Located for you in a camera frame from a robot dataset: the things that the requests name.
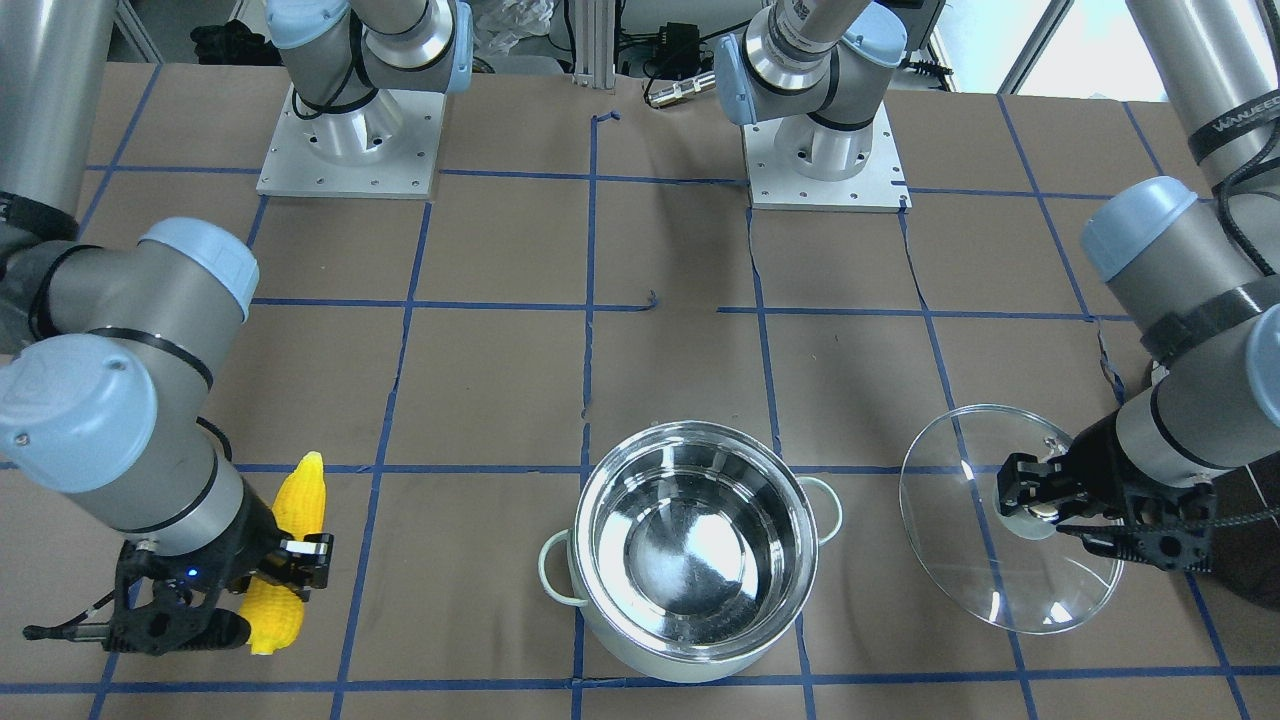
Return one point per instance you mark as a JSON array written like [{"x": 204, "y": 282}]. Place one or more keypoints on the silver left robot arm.
[{"x": 1199, "y": 280}]

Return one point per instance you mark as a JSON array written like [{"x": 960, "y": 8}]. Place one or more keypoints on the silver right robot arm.
[{"x": 111, "y": 355}]

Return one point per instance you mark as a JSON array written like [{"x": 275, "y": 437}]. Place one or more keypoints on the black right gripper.
[{"x": 243, "y": 540}]

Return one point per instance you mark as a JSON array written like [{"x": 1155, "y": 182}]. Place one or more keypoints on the silver metal connector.
[{"x": 681, "y": 90}]

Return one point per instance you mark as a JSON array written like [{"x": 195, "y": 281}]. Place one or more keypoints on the aluminium frame post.
[{"x": 594, "y": 31}]

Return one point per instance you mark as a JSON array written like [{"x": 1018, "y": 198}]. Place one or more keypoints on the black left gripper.
[{"x": 1097, "y": 455}]

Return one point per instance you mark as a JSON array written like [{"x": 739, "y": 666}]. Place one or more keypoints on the yellow corn cob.
[{"x": 275, "y": 613}]

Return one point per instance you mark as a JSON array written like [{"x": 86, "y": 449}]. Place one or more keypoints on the white pot with steel rim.
[{"x": 692, "y": 550}]

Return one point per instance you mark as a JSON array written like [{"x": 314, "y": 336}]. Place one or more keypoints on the glass pot lid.
[{"x": 947, "y": 495}]

